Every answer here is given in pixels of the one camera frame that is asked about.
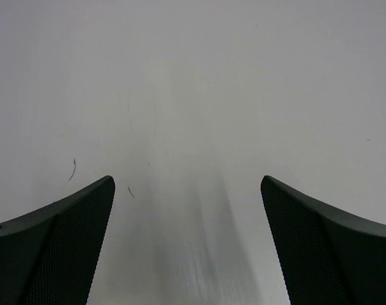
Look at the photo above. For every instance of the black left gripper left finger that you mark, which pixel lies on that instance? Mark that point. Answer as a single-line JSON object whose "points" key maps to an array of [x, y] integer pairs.
{"points": [[49, 256]]}

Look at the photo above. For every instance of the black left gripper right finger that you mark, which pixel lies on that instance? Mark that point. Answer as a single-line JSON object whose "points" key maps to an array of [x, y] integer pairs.
{"points": [[327, 255]]}

